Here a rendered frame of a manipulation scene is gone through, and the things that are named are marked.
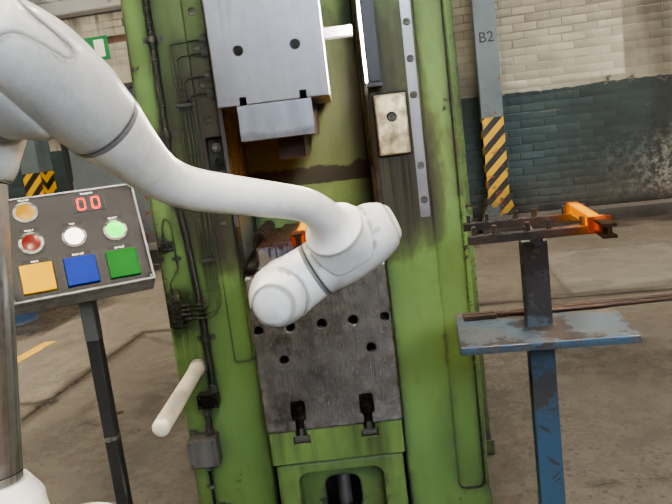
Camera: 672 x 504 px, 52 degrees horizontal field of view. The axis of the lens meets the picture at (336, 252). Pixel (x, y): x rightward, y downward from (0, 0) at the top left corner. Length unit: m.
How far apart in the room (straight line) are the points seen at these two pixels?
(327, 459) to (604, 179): 6.35
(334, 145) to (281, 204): 1.32
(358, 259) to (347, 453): 0.96
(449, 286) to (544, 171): 5.83
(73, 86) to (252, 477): 1.65
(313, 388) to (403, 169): 0.67
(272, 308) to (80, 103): 0.48
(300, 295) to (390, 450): 0.94
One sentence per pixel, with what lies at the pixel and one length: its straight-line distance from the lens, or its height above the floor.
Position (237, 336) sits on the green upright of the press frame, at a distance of 2.12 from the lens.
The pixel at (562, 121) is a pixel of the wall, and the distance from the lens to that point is 7.87.
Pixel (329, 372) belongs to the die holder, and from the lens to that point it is 1.91.
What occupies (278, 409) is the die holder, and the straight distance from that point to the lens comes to 1.96.
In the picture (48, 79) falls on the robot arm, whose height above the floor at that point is 1.35.
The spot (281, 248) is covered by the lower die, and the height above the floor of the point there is 0.97.
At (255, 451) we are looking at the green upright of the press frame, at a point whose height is 0.33.
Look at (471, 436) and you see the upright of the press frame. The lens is 2.25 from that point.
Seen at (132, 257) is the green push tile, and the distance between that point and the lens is 1.82.
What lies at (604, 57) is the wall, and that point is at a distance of 7.97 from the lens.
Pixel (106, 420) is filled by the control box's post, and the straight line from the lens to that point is 2.03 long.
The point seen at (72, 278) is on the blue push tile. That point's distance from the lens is 1.80.
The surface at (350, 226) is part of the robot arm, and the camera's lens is 1.12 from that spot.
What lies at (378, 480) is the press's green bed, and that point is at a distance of 2.10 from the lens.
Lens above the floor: 1.26
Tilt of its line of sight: 9 degrees down
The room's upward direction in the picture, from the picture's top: 7 degrees counter-clockwise
